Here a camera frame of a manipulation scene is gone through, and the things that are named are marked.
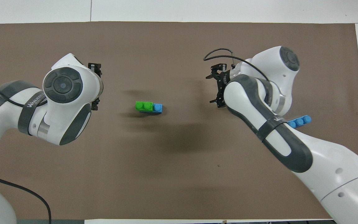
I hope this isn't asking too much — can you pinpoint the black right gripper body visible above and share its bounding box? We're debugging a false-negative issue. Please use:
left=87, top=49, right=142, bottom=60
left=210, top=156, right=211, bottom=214
left=217, top=70, right=231, bottom=105

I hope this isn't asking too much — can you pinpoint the green two-stud toy brick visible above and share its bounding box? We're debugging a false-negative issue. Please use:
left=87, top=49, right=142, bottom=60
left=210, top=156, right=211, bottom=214
left=135, top=101, right=154, bottom=112

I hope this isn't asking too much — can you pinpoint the blue three-stud toy brick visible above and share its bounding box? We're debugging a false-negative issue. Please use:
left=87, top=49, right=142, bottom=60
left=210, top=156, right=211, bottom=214
left=139, top=103, right=163, bottom=115
left=287, top=115, right=312, bottom=129

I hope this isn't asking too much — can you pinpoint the brown table mat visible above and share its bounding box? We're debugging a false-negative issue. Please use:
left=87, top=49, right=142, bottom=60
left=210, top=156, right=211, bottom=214
left=0, top=21, right=358, bottom=220

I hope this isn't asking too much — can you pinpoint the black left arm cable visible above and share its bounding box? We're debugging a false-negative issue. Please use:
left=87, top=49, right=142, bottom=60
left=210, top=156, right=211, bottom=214
left=0, top=82, right=52, bottom=224

